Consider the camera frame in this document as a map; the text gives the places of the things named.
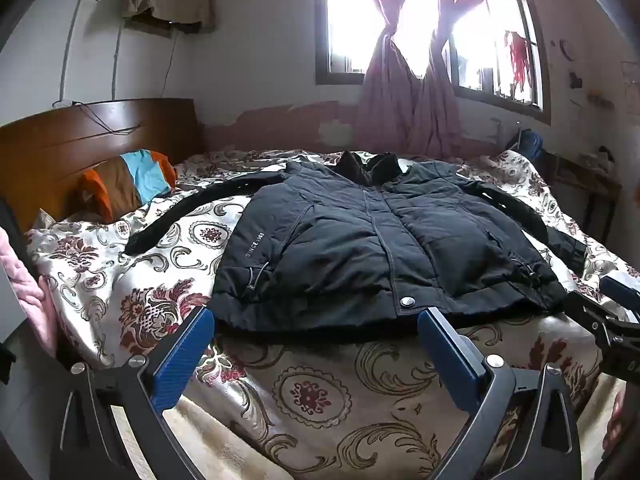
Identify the floral bedspread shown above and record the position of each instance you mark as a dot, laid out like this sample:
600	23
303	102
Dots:
325	400

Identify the blue bag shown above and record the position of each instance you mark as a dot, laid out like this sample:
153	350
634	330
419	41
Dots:
530	145

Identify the red hanging garment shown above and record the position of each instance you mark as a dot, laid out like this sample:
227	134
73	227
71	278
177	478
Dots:
517	60

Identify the white wall pipe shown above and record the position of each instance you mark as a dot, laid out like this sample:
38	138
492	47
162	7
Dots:
70	35

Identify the orange brown blue pillow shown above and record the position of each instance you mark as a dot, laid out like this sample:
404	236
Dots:
125	180

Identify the pink fluffy cloth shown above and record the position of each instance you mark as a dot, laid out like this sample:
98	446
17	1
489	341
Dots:
27	285

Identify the wooden headboard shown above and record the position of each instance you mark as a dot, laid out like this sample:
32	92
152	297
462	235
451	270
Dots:
60	150

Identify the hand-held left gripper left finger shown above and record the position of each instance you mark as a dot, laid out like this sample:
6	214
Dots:
182	355

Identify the dark wall hook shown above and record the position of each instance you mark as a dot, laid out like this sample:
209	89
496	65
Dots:
576	80

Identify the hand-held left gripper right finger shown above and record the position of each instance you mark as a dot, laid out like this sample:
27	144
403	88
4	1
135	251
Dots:
447	355

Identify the person's right hand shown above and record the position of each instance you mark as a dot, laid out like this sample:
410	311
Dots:
615	427

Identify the dark framed window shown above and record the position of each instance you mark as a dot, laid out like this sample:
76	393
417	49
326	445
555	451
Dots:
345	35

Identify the dark side table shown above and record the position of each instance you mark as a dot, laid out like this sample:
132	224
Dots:
585	185

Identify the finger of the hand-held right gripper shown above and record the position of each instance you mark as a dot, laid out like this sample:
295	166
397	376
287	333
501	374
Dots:
620	291
587	310

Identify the thin wall pipe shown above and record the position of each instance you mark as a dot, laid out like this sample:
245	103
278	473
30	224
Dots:
116	65

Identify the black padded jacket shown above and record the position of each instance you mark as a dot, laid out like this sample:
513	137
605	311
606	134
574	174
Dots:
360	240

